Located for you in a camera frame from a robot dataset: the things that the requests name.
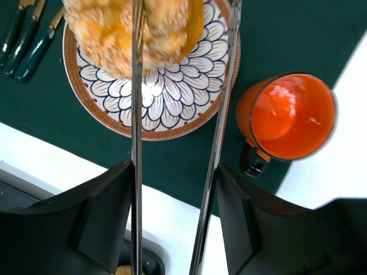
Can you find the orange mug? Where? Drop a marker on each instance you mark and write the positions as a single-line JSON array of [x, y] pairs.
[[287, 117]]

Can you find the gold spoon green handle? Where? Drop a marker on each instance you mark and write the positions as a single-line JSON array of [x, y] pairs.
[[34, 56]]

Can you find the floral patterned plate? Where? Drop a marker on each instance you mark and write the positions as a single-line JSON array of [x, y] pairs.
[[175, 101]]

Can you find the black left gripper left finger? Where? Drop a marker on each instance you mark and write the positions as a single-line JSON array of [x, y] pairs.
[[79, 231]]

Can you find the black baking tray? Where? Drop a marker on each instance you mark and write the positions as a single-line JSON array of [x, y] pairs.
[[13, 197]]

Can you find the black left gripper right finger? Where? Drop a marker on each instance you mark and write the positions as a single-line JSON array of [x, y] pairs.
[[264, 234]]

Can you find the silver metal tongs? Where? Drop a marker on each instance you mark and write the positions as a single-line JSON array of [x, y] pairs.
[[136, 151]]

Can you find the striped long bread loaf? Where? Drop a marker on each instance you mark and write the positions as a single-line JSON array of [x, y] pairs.
[[123, 270]]

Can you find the round sugar-topped bun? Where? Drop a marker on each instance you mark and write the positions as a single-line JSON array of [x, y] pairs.
[[103, 30]]

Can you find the gold fork green handle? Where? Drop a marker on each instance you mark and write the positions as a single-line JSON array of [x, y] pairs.
[[13, 28]]

